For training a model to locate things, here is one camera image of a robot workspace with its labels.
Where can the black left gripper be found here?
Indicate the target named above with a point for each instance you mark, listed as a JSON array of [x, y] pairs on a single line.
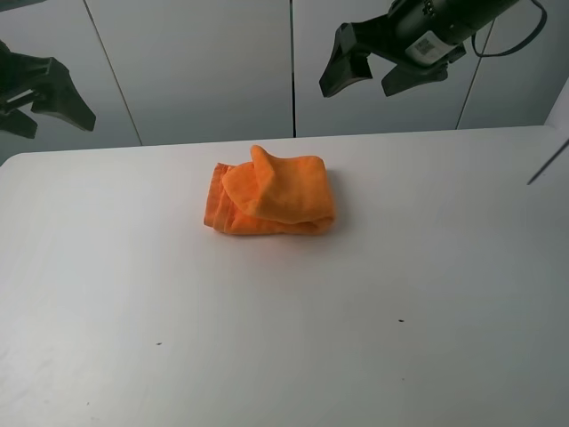
[[46, 84]]

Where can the orange terry towel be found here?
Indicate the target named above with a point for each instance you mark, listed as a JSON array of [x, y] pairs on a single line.
[[270, 195]]

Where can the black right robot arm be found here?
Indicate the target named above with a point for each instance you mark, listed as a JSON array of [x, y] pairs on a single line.
[[454, 20]]

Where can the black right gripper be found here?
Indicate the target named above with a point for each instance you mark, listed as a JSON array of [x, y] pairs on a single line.
[[420, 54]]

